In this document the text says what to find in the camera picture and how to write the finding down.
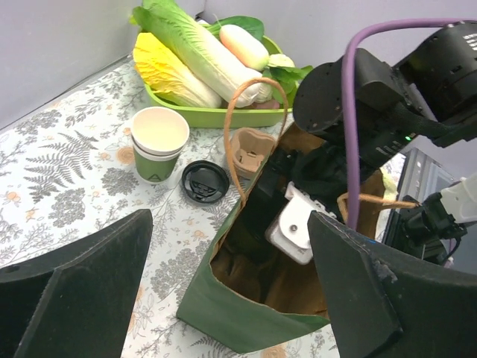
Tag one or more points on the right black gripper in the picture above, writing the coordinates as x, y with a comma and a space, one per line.
319, 174

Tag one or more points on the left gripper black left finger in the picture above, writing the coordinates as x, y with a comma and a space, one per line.
77, 300

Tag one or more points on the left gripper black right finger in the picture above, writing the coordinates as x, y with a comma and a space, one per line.
384, 303

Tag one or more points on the green brown paper bag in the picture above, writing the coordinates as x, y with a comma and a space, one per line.
252, 303

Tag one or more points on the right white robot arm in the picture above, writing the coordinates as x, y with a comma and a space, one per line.
350, 118

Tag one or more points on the green lettuce on mat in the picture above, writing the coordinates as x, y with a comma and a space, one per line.
390, 186

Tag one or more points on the dark green leafy vegetable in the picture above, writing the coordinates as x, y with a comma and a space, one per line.
289, 78

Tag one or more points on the tall green napa cabbage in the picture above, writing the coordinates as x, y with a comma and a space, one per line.
170, 24

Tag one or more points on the small white bok choy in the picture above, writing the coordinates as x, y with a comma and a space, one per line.
280, 60

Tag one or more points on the green plastic vegetable basket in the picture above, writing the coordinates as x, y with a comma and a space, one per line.
208, 112

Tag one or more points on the floral patterned table mat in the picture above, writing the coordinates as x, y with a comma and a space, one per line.
68, 171

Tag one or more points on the white radish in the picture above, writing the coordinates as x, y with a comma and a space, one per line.
244, 46

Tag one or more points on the yellow cabbage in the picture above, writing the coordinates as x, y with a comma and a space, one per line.
168, 77

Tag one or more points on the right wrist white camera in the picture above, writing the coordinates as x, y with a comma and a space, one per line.
289, 230

